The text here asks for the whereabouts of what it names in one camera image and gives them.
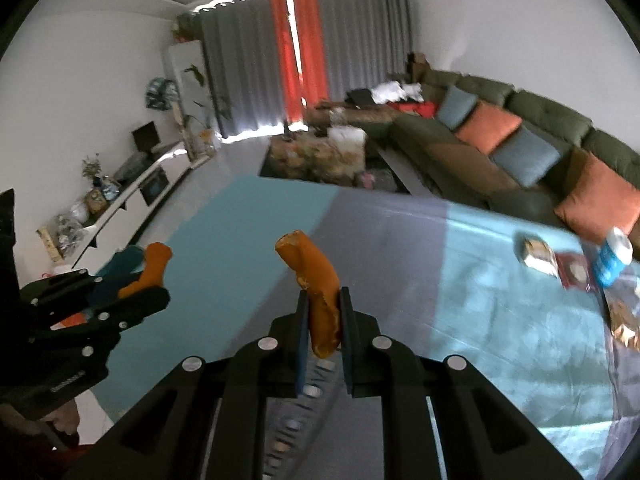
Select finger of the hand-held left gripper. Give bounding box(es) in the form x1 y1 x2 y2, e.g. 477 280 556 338
20 270 101 331
50 287 170 361

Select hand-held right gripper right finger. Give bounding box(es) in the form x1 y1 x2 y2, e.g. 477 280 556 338
340 285 586 480

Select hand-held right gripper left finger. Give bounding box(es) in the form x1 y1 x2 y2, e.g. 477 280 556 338
62 287 311 480

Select teal trash bin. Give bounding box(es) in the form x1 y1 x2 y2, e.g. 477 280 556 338
92 245 151 318

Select small orange peel piece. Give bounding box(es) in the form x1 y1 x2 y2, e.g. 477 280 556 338
117 242 173 301

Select long curled orange peel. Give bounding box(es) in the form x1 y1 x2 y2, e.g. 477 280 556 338
275 229 342 360

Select person's left hand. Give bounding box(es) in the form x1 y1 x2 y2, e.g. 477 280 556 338
42 398 82 450

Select white tv cabinet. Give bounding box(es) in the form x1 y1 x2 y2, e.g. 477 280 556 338
37 140 194 271

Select dried flowers in vase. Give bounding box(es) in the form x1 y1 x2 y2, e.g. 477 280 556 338
81 154 104 182

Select black monitor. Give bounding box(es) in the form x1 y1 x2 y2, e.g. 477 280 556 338
131 121 161 153

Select cluttered low coffee table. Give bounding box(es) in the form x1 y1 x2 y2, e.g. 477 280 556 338
260 135 371 187

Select white paper bag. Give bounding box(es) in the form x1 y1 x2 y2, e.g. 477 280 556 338
327 127 366 161

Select blue patterned hanging bag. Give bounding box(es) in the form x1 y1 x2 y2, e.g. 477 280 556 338
145 77 180 110

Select brown white snack package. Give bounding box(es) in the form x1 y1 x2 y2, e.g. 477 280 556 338
520 235 559 277

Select tall leafy houseplant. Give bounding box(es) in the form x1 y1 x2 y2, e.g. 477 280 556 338
182 62 234 136

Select white standing air conditioner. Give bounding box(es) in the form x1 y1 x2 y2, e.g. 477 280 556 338
167 40 221 161

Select wooden log table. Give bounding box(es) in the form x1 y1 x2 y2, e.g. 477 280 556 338
305 100 401 129

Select dark red snack packet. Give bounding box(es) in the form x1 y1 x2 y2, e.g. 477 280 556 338
555 252 596 292

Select red clothes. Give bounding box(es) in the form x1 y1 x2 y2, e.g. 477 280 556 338
395 101 437 119

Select orange cushion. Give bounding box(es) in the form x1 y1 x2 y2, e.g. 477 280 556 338
455 101 523 156
554 152 640 246

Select white clothes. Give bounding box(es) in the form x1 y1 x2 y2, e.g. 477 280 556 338
370 80 423 104

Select large blue cushion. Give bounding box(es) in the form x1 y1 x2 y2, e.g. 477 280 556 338
492 127 561 188

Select grey orange curtain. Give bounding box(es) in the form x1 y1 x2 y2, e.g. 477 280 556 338
290 0 414 111
192 0 301 139

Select small blue cushion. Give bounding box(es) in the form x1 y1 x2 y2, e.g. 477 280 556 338
436 85 478 131

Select small golden candy wrapper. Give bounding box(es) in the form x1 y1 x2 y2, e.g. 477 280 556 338
607 300 640 352

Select potted plant with red pot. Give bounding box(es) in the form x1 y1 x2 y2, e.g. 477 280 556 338
172 15 201 44

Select blue cup with white lid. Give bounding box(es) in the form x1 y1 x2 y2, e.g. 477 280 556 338
592 226 634 288

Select cardboard boxes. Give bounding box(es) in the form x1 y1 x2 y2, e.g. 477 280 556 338
406 52 430 83

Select green brown sofa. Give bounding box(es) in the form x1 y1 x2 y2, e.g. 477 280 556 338
367 67 640 261

